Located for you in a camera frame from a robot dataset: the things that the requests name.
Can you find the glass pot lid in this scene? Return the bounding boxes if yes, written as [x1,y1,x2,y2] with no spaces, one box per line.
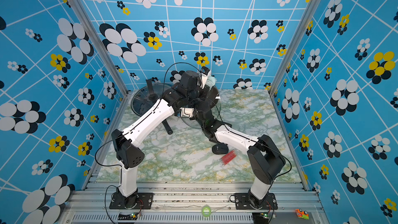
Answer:
[131,79,172,116]
[176,86,222,130]

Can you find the light green microfiber cloth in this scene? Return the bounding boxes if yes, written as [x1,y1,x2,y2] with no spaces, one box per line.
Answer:
[206,76,217,88]

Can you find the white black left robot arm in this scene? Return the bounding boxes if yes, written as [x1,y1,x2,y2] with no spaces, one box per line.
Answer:
[112,67,211,209]

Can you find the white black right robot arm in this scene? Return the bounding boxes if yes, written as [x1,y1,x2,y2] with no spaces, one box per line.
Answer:
[192,98,287,208]

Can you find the black computer mouse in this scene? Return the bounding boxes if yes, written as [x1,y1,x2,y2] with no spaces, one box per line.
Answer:
[212,144,229,155]

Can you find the black frying pan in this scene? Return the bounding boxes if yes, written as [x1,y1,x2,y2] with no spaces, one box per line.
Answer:
[131,84,174,136]

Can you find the red items in bag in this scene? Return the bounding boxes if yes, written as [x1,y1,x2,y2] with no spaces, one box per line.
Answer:
[220,150,236,166]

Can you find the green tape roll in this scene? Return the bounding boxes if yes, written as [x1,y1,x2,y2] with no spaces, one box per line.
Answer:
[201,205,212,218]

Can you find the right green circuit board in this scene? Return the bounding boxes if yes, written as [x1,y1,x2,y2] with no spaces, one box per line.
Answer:
[252,213,270,224]

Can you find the green circuit board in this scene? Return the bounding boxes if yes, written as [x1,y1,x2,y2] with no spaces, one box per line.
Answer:
[252,213,270,224]
[118,213,141,221]

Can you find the left green circuit board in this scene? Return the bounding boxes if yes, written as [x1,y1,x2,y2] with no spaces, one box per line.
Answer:
[118,213,141,221]

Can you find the orange toy car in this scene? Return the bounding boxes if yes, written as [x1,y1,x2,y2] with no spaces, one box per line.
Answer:
[295,209,309,220]

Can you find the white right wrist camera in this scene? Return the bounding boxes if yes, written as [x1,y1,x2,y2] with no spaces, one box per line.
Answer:
[178,107,194,118]

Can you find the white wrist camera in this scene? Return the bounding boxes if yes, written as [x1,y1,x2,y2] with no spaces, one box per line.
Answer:
[200,66,211,89]
[178,107,194,118]

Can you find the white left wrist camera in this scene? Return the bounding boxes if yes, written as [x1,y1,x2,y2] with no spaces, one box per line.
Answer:
[200,66,211,89]

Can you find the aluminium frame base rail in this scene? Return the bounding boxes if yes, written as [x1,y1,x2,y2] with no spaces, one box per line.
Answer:
[60,179,328,224]

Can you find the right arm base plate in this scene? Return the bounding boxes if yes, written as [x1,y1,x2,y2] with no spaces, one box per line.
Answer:
[234,193,278,211]

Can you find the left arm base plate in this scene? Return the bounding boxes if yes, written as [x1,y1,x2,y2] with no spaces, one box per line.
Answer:
[109,192,154,210]

